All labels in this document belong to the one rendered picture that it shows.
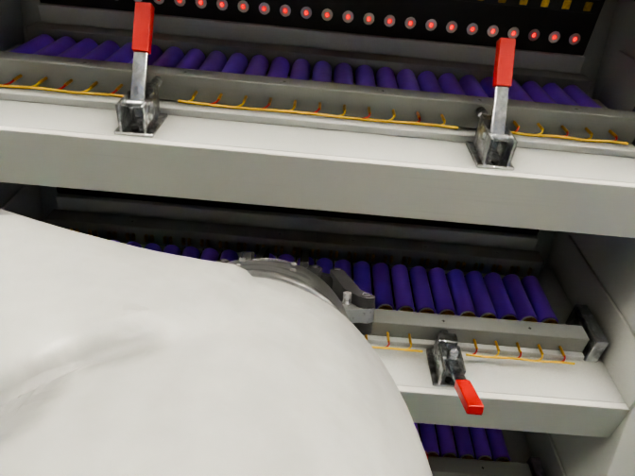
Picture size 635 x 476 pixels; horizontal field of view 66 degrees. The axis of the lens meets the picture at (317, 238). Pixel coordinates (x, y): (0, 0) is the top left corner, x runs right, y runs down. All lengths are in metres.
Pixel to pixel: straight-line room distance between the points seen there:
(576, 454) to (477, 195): 0.32
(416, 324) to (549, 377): 0.13
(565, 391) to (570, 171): 0.20
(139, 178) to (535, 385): 0.38
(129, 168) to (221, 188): 0.07
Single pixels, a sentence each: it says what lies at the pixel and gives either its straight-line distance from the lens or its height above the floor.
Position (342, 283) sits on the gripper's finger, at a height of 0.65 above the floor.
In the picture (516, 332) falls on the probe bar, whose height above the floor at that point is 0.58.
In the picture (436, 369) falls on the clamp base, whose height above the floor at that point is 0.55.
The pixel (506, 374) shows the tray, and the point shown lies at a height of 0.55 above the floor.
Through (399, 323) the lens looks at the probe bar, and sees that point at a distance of 0.46.
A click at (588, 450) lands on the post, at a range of 0.59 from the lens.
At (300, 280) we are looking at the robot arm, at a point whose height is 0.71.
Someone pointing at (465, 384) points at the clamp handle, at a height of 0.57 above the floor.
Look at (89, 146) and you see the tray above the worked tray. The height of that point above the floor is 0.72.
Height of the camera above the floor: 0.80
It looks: 20 degrees down
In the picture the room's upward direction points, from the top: 5 degrees clockwise
